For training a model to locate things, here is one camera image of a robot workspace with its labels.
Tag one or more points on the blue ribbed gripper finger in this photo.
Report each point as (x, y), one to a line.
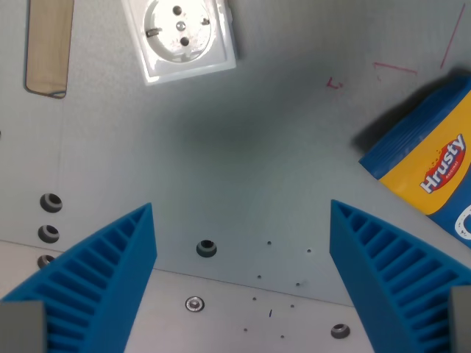
(106, 272)
(386, 272)

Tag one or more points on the silver hex screw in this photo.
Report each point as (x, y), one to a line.
(194, 304)

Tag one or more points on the blue yellow Hrusty box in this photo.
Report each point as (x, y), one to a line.
(427, 147)

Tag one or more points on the light wooden board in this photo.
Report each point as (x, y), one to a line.
(48, 48)

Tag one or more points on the white electrical wall socket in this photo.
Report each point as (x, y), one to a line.
(184, 36)

